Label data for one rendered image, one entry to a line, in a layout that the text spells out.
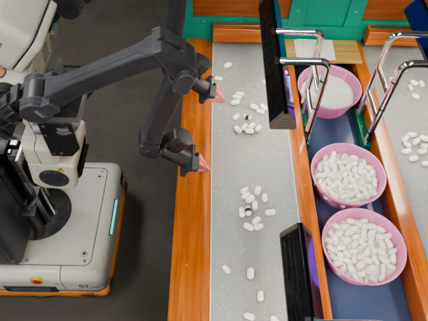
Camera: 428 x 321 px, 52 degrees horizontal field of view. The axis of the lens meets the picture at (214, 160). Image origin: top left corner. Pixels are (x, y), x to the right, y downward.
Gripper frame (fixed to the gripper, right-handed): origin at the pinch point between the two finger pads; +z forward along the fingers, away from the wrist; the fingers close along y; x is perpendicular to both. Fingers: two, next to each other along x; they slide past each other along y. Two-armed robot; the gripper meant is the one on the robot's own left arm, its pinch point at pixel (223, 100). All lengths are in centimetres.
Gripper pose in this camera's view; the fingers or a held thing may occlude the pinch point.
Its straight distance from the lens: 164.2
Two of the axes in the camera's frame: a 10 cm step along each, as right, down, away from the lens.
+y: 0.1, -8.0, 6.0
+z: 7.4, 4.1, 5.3
